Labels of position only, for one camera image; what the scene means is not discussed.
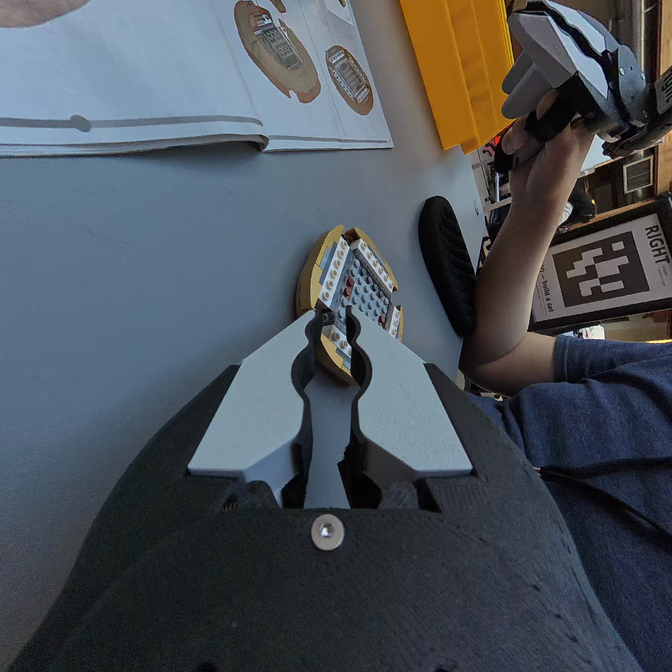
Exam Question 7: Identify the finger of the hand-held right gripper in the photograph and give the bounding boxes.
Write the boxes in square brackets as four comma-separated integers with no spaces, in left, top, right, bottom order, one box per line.
[506,10,612,103]
[543,0,621,56]

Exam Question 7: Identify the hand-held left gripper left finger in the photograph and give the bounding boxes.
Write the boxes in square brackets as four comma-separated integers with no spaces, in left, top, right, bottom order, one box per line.
[187,309,323,509]

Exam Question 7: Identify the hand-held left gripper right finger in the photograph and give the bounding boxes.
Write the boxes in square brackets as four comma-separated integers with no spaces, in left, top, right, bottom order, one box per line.
[345,307,474,499]

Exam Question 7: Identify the round gold lego base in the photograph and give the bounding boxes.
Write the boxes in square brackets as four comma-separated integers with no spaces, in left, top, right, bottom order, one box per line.
[295,225,405,387]

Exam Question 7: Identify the lego instruction booklet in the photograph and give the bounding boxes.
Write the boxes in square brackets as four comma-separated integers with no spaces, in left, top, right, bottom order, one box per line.
[0,0,396,159]

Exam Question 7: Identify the person's right hand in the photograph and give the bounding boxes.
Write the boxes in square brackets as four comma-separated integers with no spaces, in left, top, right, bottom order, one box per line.
[496,88,599,232]

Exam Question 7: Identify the yellow stacked plastic bins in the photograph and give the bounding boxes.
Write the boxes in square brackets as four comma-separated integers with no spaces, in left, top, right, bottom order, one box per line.
[398,0,519,154]

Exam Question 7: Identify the black padded wrist rest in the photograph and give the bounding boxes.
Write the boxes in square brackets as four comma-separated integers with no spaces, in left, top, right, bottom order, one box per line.
[418,195,480,338]

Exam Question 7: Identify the framed tag sign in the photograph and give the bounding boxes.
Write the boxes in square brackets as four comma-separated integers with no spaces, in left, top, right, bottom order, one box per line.
[526,193,672,333]

